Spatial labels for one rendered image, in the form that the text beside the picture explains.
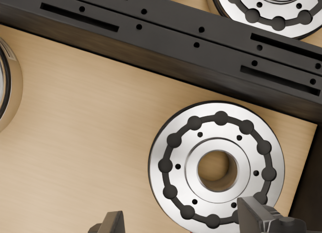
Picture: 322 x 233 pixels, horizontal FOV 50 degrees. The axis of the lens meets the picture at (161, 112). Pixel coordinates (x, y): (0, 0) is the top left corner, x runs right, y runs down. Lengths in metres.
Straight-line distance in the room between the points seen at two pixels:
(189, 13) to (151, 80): 0.11
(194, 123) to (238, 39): 0.09
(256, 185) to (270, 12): 0.13
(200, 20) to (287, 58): 0.05
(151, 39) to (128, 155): 0.13
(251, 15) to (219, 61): 0.09
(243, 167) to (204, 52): 0.10
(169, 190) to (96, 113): 0.09
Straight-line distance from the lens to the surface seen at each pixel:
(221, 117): 0.26
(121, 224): 0.16
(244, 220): 0.16
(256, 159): 0.27
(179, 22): 0.19
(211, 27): 0.20
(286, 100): 0.23
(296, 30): 0.28
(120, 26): 0.20
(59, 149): 0.30
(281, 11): 0.28
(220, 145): 0.26
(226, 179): 0.28
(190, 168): 0.26
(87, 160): 0.30
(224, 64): 0.19
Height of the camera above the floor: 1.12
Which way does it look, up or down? 89 degrees down
